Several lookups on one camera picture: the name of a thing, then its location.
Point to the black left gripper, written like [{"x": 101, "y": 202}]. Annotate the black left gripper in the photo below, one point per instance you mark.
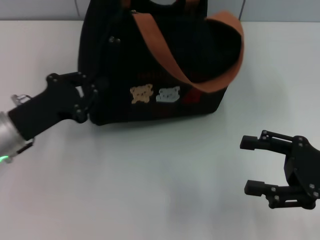
[{"x": 50, "y": 107}]

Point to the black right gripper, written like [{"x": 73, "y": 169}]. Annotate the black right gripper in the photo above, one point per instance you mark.
[{"x": 303, "y": 167}]

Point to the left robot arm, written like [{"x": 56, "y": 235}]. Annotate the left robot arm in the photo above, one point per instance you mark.
[{"x": 7, "y": 135}]

